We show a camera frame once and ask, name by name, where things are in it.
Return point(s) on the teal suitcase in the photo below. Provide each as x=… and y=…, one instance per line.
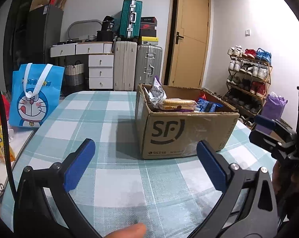
x=130, y=19

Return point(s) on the brown cardboard SF box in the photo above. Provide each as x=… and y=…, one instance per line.
x=176, y=134

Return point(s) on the beige suitcase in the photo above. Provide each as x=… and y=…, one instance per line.
x=124, y=65

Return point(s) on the purple green snack bag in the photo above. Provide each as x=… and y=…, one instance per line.
x=156, y=94

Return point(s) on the blue snack bag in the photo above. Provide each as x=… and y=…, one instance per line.
x=207, y=106

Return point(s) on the white drawer desk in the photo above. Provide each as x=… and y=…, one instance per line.
x=97, y=57

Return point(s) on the wooden door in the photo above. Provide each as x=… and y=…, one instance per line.
x=187, y=40

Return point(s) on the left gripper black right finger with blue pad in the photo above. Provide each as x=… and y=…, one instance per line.
x=247, y=206

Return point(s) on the right hand holding gripper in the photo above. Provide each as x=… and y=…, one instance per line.
x=284, y=185

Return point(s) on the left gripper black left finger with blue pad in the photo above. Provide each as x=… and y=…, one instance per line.
x=32, y=215

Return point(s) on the stacked shoe boxes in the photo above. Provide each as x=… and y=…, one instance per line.
x=148, y=33

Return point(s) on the wooden shoe rack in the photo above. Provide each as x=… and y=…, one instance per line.
x=248, y=81

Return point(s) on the red snack bag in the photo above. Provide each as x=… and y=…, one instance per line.
x=202, y=95

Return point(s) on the blue Doraemon tote bag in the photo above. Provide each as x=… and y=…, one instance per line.
x=35, y=94

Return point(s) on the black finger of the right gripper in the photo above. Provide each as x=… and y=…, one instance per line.
x=273, y=136

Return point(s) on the checkered teal tablecloth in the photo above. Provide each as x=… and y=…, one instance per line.
x=119, y=188

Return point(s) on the biscuit pack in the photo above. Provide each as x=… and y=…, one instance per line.
x=176, y=104

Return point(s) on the left hand thumb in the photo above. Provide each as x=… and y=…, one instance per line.
x=134, y=231

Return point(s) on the silver suitcase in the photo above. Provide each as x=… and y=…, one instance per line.
x=148, y=64

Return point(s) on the woven laundry basket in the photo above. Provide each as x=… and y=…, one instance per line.
x=74, y=77

